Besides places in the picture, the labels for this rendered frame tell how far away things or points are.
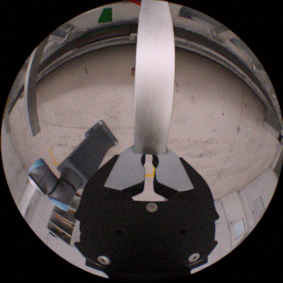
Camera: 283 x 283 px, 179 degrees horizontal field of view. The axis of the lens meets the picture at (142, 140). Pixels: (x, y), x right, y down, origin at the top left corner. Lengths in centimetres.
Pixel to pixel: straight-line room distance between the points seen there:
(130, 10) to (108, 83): 84
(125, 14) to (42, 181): 71
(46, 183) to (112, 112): 84
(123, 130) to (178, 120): 56
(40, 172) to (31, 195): 16
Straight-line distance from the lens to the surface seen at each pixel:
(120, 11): 30
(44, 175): 60
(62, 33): 42
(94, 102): 107
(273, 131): 256
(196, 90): 106
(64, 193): 65
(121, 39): 94
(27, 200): 61
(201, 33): 36
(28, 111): 25
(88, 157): 77
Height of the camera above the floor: 94
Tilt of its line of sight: 61 degrees down
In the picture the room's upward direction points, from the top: 176 degrees counter-clockwise
